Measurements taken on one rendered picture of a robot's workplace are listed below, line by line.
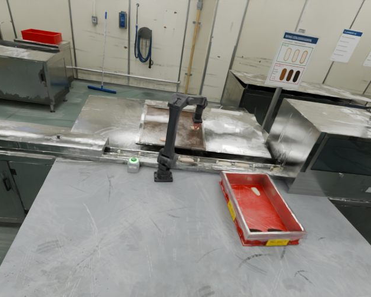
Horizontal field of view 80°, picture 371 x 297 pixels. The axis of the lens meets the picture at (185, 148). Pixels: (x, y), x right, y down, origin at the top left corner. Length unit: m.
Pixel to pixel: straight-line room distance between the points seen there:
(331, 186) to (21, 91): 4.05
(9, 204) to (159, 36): 3.96
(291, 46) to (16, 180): 2.35
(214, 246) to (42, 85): 3.46
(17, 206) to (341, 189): 2.34
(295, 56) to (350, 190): 1.16
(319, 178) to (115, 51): 4.50
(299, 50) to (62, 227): 2.13
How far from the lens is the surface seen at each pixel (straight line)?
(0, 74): 4.27
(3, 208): 2.22
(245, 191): 1.52
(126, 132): 1.90
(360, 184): 1.89
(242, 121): 2.11
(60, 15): 5.46
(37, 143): 1.65
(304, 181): 1.65
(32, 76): 4.04
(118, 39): 5.16
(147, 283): 1.06
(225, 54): 4.86
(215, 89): 5.01
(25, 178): 1.89
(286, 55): 2.23
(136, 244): 1.14
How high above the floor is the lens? 1.78
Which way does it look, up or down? 33 degrees down
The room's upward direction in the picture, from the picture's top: 11 degrees clockwise
